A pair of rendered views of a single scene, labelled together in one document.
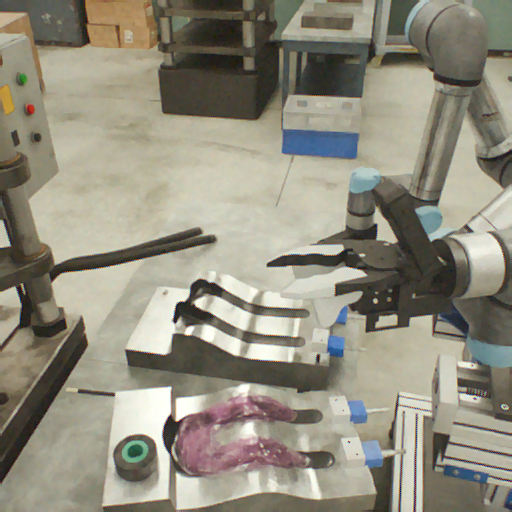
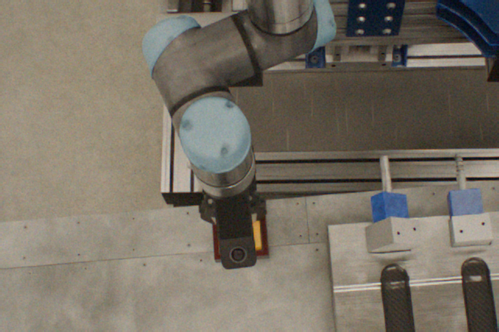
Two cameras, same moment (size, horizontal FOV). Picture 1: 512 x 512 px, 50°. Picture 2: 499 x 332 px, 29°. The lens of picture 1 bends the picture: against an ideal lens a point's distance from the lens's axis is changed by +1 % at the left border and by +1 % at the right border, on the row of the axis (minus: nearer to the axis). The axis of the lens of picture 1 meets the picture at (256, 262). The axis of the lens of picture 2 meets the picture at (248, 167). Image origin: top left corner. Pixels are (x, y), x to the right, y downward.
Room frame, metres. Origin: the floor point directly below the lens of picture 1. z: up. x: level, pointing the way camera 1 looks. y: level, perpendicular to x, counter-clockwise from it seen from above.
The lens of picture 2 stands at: (1.27, 0.10, 2.17)
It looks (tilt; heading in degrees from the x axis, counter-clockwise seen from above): 72 degrees down; 267
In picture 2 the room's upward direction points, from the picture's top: 11 degrees counter-clockwise
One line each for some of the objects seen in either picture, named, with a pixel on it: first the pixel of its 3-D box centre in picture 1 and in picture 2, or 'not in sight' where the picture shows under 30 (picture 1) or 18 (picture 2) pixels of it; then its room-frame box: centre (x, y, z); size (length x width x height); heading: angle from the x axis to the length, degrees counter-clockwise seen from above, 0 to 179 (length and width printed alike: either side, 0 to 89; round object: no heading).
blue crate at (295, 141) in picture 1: (321, 134); not in sight; (4.28, -0.53, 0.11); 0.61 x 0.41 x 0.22; 79
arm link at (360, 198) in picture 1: (364, 191); (216, 140); (1.27, -0.28, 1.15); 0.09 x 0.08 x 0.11; 99
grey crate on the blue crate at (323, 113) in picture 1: (322, 113); not in sight; (4.28, -0.53, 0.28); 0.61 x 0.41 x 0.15; 79
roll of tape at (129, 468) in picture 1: (136, 456); not in sight; (0.63, 0.22, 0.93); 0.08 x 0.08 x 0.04
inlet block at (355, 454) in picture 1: (374, 454); not in sight; (0.69, -0.24, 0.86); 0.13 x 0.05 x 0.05; 97
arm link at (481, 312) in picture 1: (497, 313); not in sight; (0.56, -0.32, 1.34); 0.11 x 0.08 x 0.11; 11
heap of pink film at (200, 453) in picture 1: (239, 431); not in sight; (0.71, 0.03, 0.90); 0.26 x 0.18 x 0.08; 97
